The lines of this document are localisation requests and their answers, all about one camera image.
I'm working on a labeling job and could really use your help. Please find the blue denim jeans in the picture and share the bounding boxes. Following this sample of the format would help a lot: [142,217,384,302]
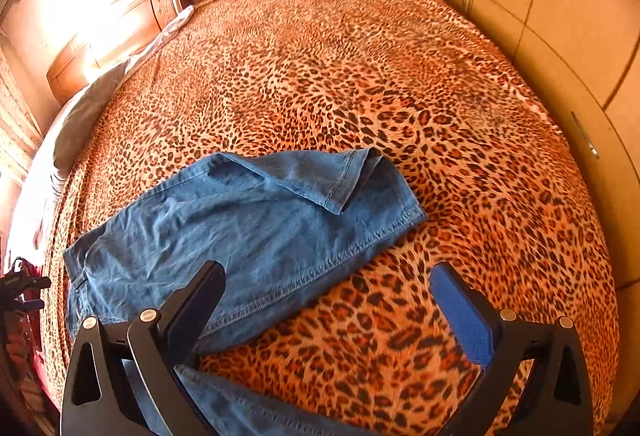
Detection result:
[63,146,428,436]

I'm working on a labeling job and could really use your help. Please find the red dark clothes pile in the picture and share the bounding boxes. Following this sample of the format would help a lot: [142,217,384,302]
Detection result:
[1,257,60,422]

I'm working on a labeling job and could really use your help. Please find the leopard print bedspread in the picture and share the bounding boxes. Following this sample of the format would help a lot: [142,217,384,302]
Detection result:
[41,0,620,435]

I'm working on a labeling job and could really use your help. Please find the grey white pillow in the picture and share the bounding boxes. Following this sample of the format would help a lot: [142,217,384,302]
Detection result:
[3,5,194,266]

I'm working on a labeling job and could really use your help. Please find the patterned window curtain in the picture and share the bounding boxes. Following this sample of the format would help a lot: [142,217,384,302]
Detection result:
[0,53,42,186]

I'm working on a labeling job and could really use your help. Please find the wooden headboard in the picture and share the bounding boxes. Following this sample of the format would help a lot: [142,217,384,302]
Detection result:
[47,0,201,105]

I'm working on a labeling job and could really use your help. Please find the beige wardrobe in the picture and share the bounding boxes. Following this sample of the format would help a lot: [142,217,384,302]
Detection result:
[448,0,639,421]

